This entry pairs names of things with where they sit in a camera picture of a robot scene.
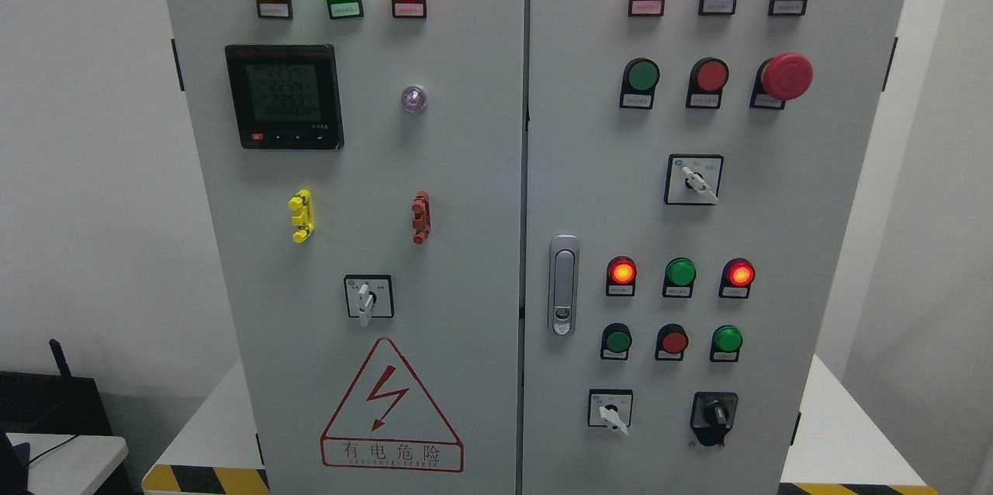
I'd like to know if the red push button upper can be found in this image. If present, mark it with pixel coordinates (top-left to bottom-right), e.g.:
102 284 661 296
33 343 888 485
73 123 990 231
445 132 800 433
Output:
685 57 729 109

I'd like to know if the red electric hazard warning sticker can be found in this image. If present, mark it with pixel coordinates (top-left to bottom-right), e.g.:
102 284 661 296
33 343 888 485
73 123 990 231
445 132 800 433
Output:
320 337 465 473

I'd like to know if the yellow terminal connector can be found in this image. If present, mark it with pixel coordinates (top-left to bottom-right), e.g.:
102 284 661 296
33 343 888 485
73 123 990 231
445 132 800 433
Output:
287 189 315 244

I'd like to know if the grey cabinet door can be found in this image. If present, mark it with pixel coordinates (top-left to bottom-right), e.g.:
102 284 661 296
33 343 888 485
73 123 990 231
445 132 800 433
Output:
167 0 525 494
521 0 903 494

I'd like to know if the green push button lower left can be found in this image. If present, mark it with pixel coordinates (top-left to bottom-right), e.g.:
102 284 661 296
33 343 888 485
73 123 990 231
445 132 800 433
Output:
600 323 634 361

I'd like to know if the right grey cabinet door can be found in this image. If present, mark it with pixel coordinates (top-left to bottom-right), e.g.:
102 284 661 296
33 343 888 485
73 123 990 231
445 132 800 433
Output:
521 0 903 494

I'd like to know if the black rotary knob switch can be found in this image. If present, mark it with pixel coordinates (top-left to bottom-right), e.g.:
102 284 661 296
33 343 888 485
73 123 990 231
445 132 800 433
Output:
690 390 739 448

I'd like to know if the door white selector switch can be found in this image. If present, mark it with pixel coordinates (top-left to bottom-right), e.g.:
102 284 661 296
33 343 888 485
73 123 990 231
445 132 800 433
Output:
344 275 395 327

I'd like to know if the black device with antenna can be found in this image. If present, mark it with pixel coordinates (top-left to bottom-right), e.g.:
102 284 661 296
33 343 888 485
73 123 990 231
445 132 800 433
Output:
0 338 134 495

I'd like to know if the lit red indicator lower right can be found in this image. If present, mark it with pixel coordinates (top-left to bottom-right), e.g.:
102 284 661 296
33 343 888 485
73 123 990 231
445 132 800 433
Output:
718 258 756 299

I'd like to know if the red emergency stop button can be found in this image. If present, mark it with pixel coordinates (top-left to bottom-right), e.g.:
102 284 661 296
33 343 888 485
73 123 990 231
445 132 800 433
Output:
749 52 815 110

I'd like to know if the black digital power meter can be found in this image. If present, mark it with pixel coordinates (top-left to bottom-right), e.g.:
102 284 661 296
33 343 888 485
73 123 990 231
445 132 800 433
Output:
224 43 345 150

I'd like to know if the white side table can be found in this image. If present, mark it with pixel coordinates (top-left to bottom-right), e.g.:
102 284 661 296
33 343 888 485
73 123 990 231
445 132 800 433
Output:
8 434 128 494

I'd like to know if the lit red indicator lower left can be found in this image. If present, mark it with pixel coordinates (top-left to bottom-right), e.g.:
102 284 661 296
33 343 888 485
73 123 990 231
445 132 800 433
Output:
605 257 636 297

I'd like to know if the green push button upper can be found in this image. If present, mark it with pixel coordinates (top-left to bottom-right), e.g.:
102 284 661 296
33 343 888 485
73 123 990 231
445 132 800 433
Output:
618 57 660 109

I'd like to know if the green push button lower right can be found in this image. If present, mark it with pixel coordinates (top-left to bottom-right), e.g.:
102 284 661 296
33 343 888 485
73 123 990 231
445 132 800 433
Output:
709 324 742 363

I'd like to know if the left grey cabinet door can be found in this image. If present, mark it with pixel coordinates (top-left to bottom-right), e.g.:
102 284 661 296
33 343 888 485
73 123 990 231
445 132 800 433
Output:
167 0 525 494

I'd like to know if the red push button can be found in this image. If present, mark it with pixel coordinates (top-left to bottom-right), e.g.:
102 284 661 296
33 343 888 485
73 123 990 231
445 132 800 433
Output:
685 57 729 109
655 323 689 362

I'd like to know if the green push button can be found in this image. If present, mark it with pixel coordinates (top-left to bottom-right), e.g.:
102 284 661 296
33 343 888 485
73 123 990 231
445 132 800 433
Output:
709 324 742 363
618 57 660 109
600 323 634 361

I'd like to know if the red terminal connector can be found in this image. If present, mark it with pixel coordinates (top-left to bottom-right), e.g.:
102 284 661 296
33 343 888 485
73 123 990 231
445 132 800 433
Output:
411 190 431 245

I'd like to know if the green indicator lower middle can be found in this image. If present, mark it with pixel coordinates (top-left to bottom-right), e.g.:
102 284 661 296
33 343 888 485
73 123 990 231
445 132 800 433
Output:
663 257 697 298

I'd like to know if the white platform hazard striped edge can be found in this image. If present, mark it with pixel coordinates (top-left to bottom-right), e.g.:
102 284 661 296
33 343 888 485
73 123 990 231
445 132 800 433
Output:
142 358 934 494

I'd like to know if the red push button lower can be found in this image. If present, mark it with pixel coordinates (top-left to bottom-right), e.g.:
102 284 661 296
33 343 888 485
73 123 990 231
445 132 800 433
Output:
655 323 689 362

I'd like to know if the lower white selector switch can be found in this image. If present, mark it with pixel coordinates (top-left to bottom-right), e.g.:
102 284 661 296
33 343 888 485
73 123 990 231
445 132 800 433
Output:
586 389 634 438

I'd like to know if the silver door handle lock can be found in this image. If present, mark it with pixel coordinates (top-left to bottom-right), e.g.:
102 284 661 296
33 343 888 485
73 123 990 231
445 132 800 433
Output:
548 234 580 337

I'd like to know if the small clear purple lamp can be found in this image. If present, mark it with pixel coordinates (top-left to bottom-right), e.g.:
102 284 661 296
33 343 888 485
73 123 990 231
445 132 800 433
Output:
400 85 427 114

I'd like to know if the upper right white selector switch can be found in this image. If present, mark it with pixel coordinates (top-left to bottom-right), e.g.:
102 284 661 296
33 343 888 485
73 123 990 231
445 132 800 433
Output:
663 154 724 206

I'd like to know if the lit red indicator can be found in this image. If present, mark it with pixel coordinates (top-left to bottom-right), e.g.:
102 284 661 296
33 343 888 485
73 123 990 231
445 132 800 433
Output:
718 258 756 299
605 257 636 297

